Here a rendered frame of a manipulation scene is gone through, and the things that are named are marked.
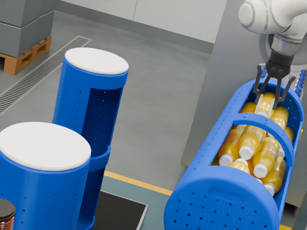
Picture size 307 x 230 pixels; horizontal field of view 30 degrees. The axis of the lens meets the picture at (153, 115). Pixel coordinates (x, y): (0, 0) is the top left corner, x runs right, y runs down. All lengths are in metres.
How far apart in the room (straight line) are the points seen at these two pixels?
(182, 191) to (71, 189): 0.41
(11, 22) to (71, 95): 2.40
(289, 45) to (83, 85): 0.91
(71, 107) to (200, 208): 1.15
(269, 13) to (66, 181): 0.76
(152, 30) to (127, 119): 2.25
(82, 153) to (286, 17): 0.72
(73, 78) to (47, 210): 0.84
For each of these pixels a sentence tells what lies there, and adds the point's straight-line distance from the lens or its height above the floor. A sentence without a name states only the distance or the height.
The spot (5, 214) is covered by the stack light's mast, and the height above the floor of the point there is 1.26.
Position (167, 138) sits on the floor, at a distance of 4.31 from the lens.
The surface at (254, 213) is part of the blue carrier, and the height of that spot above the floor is 1.17.
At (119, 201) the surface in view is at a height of 0.15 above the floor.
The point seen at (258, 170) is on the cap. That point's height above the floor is 1.12.
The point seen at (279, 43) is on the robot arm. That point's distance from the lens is 1.89.
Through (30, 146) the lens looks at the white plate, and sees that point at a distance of 1.72.
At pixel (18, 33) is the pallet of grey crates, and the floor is 0.35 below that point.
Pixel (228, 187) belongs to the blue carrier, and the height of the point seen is 1.21.
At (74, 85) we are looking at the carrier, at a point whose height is 0.95.
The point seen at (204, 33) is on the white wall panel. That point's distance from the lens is 6.47.
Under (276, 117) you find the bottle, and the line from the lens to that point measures 2.08.
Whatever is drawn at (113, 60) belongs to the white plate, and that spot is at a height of 1.04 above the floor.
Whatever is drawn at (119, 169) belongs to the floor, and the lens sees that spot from 3.76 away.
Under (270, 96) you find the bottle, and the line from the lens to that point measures 2.13.
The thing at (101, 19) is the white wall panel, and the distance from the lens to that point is 6.65.
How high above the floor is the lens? 1.88
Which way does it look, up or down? 24 degrees down
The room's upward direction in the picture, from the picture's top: 14 degrees clockwise
